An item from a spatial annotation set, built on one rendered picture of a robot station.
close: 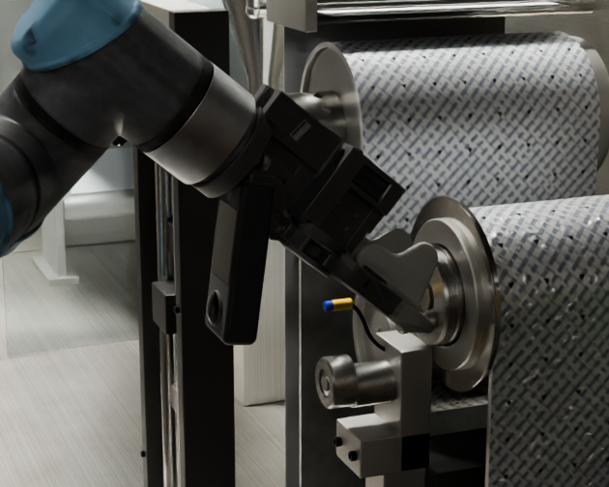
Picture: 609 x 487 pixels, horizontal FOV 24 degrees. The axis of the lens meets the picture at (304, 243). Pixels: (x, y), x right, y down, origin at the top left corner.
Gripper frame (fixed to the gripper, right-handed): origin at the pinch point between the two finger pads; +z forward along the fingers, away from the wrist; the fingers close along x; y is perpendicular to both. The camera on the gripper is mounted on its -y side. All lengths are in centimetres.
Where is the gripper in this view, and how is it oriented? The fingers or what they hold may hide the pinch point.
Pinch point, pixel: (408, 324)
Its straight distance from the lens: 103.9
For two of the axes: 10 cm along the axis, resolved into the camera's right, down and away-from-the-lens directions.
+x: -3.6, -2.4, 9.0
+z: 7.2, 5.5, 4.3
